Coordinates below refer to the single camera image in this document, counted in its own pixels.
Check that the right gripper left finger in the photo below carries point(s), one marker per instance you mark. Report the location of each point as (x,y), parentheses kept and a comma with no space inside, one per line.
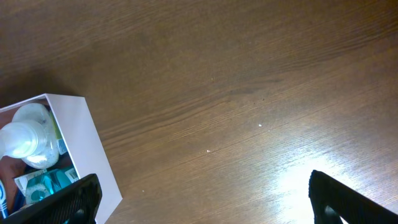
(77,203)

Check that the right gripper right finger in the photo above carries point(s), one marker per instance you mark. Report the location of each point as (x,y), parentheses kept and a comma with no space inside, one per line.
(334,202)

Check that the green white soap packet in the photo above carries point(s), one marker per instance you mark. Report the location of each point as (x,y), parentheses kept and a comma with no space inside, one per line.
(22,181)

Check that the teal mouthwash bottle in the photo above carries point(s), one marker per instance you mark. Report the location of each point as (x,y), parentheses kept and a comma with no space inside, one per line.
(49,183)

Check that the blue white toothbrush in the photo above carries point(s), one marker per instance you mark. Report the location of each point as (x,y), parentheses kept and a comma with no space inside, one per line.
(3,201)

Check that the white spray bottle blue base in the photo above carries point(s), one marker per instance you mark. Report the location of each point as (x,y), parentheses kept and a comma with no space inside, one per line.
(33,136)

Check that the blue disposable razor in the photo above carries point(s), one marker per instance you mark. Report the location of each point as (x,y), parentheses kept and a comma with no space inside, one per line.
(19,200)

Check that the white cardboard box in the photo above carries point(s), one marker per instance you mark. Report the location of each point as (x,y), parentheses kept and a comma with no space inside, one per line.
(83,143)

